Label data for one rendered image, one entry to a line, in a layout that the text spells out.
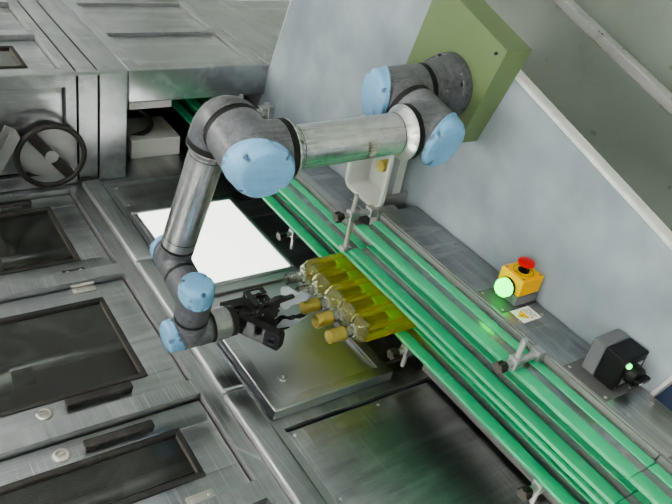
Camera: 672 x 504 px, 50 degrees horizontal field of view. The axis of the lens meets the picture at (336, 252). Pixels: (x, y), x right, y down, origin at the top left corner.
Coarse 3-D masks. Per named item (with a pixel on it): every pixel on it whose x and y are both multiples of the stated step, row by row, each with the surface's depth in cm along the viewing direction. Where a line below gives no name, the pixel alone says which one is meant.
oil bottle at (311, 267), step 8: (328, 256) 192; (336, 256) 193; (344, 256) 193; (304, 264) 187; (312, 264) 187; (320, 264) 188; (328, 264) 189; (336, 264) 189; (344, 264) 190; (352, 264) 192; (304, 272) 186; (312, 272) 185; (304, 280) 187
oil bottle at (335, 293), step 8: (352, 280) 185; (360, 280) 185; (368, 280) 186; (328, 288) 180; (336, 288) 181; (344, 288) 181; (352, 288) 182; (360, 288) 182; (368, 288) 183; (376, 288) 184; (328, 296) 179; (336, 296) 178; (344, 296) 179; (336, 304) 178
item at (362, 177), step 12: (384, 156) 203; (348, 168) 206; (360, 168) 207; (372, 168) 208; (348, 180) 207; (360, 180) 209; (372, 180) 209; (384, 180) 193; (360, 192) 204; (372, 192) 205; (384, 192) 194; (372, 204) 200
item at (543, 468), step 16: (192, 112) 268; (272, 208) 221; (288, 208) 222; (288, 224) 214; (304, 224) 216; (304, 240) 208; (320, 240) 210; (320, 256) 203; (400, 336) 179; (416, 336) 180; (416, 352) 175; (432, 352) 176; (432, 368) 171; (448, 368) 172; (448, 384) 167; (464, 384) 169; (464, 400) 164; (480, 400) 165; (480, 416) 160; (496, 416) 161; (496, 432) 157; (512, 432) 158; (512, 448) 154; (528, 448) 155; (528, 464) 151; (544, 464) 152; (544, 480) 148; (560, 480) 149; (560, 496) 145; (576, 496) 146
